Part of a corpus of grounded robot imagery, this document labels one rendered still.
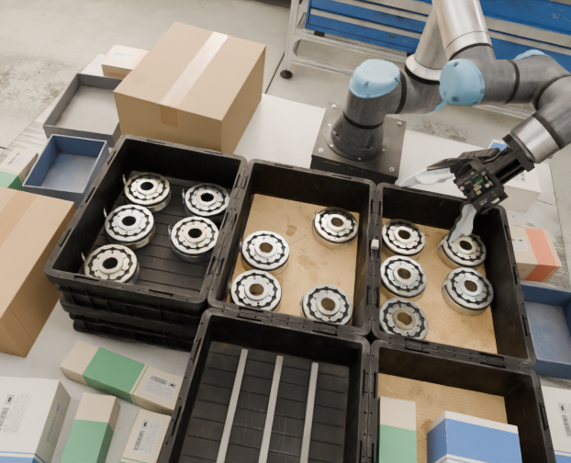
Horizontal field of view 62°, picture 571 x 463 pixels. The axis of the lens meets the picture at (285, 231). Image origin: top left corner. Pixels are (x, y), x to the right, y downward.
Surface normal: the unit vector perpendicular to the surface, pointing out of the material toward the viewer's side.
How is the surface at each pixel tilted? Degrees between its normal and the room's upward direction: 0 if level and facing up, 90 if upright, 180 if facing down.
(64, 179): 0
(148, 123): 90
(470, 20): 26
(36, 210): 0
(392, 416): 0
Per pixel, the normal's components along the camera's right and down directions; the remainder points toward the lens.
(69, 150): -0.07, 0.77
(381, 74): -0.01, -0.58
